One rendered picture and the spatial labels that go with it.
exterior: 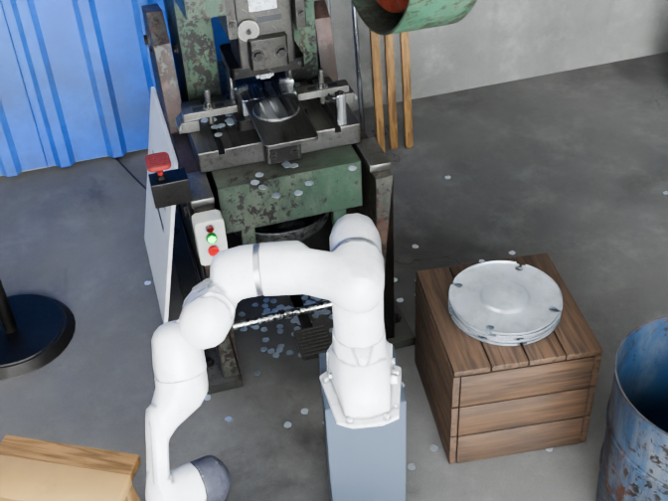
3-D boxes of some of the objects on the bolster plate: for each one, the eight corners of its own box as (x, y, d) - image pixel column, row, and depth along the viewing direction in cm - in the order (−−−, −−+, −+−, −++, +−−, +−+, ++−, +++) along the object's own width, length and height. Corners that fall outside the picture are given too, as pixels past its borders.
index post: (347, 123, 245) (346, 91, 239) (337, 125, 244) (335, 93, 239) (344, 118, 247) (343, 87, 241) (334, 120, 247) (332, 89, 241)
